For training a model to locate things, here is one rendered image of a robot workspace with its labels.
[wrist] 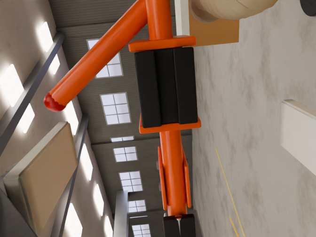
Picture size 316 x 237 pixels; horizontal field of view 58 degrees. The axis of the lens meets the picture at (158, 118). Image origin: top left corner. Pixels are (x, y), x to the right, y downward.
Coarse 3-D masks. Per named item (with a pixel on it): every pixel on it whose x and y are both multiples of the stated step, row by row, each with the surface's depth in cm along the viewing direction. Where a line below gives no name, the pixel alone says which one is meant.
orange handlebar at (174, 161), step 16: (160, 0) 24; (160, 16) 25; (160, 32) 25; (176, 144) 29; (160, 160) 31; (176, 160) 29; (160, 176) 29; (176, 176) 29; (176, 192) 30; (176, 208) 31
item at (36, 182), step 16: (64, 128) 16; (48, 144) 14; (64, 144) 16; (32, 160) 12; (48, 160) 14; (64, 160) 16; (16, 176) 11; (32, 176) 12; (48, 176) 13; (64, 176) 15; (16, 192) 11; (32, 192) 12; (48, 192) 13; (16, 208) 11; (32, 208) 11; (48, 208) 13; (32, 224) 11
